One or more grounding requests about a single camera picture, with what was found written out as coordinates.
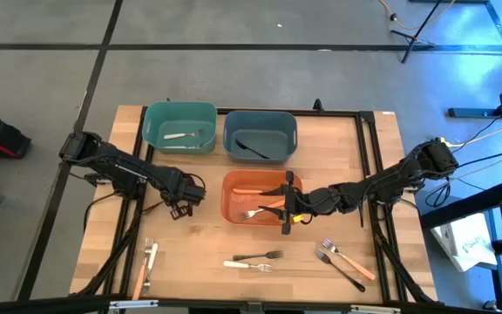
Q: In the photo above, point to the black tripod stand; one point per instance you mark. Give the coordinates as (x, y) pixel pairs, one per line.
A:
(412, 41)

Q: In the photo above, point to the black fork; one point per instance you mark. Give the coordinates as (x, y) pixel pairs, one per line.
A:
(153, 208)
(342, 274)
(251, 150)
(255, 256)

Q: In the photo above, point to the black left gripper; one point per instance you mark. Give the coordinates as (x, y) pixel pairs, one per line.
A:
(187, 192)

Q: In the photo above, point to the orange plastic bin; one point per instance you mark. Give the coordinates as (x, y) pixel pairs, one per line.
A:
(233, 209)

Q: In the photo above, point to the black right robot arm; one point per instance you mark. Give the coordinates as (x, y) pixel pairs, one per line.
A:
(386, 179)

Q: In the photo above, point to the blue metal stand base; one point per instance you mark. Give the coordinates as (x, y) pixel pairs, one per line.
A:
(473, 113)

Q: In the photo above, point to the white cardboard box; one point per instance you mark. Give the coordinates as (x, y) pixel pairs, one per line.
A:
(464, 244)

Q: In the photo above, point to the silver metal bracket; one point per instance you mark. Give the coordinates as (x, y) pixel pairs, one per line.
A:
(133, 304)
(377, 310)

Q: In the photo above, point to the small black clamp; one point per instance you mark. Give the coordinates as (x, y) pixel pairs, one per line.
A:
(318, 105)

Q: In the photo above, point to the small grey camera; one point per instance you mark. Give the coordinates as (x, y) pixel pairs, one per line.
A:
(254, 308)

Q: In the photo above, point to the blue plastic bin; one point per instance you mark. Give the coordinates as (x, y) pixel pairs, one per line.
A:
(273, 131)

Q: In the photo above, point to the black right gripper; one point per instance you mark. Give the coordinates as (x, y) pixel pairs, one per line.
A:
(303, 201)

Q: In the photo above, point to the black aluminium table frame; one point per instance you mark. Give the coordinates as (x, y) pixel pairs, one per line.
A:
(139, 135)

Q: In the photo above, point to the teal plastic bin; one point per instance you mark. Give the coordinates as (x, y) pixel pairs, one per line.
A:
(181, 118)

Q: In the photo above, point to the black desk beam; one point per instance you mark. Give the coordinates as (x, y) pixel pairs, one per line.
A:
(460, 207)

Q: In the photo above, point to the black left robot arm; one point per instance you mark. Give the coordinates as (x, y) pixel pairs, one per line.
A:
(120, 168)

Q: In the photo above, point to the black horizontal rail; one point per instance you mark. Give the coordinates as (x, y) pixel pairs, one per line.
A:
(37, 305)

